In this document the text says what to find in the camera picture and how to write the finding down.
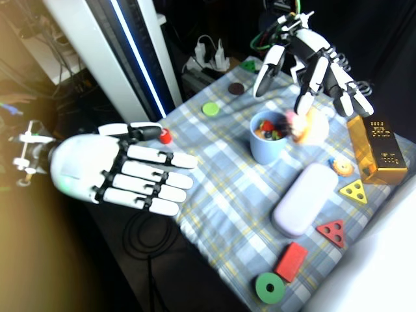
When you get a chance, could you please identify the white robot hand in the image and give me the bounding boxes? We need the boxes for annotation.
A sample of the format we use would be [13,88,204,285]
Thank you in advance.
[252,27,375,118]
[48,122,199,218]

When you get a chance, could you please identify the chocolate topped toy cupcake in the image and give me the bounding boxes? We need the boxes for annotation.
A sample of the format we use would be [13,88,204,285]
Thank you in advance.
[276,109,330,146]

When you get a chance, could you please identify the blue plastic cup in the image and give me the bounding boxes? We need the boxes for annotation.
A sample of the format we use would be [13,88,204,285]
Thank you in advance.
[249,110,290,166]

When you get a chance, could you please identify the red cap with white print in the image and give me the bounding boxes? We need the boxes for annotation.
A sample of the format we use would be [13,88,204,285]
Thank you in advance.
[158,127,173,145]

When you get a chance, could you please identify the white plug adapter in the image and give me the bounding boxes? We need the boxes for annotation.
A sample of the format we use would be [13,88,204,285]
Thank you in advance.
[194,34,214,64]
[213,38,229,66]

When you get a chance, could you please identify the white column with blue strip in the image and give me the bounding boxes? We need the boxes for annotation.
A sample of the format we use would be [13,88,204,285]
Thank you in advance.
[42,0,183,124]

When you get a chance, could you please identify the white power strip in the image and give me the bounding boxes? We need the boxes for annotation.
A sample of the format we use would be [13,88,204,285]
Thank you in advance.
[181,55,232,75]

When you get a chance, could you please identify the white shelf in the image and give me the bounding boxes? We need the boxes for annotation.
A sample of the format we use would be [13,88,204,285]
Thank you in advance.
[18,16,87,86]

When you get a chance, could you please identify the green sandwich cookie toy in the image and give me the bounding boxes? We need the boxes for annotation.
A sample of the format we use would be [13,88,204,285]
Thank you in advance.
[201,101,220,117]

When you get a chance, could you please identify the grey box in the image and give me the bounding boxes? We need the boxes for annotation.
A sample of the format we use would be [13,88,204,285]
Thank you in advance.
[181,70,217,96]

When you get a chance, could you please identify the shiny gold bar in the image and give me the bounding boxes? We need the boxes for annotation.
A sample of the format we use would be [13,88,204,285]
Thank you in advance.
[346,113,409,185]

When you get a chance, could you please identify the swirl butter cookie toy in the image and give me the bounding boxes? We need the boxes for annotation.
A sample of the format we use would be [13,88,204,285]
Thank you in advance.
[334,155,354,177]

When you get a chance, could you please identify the yellow triangle block with holes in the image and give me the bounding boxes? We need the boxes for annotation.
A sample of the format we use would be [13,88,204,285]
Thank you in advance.
[339,178,368,205]

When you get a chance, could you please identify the lilac glasses case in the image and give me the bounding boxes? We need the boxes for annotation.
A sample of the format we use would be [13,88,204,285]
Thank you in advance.
[271,162,339,238]

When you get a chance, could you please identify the blue plaid cloth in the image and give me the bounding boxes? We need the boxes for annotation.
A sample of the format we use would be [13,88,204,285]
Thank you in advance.
[155,55,416,312]

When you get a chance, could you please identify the red triangle block with holes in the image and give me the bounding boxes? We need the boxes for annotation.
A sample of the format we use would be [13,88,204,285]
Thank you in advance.
[317,219,345,250]

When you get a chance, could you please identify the red rectangular block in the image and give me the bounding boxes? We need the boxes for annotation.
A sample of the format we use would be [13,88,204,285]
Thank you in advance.
[274,241,309,283]

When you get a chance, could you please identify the black coiled cable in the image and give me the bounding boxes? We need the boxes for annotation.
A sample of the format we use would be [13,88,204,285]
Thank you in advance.
[122,211,176,312]

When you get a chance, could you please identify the green wooden ring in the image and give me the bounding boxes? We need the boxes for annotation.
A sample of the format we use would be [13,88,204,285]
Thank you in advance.
[255,272,286,306]

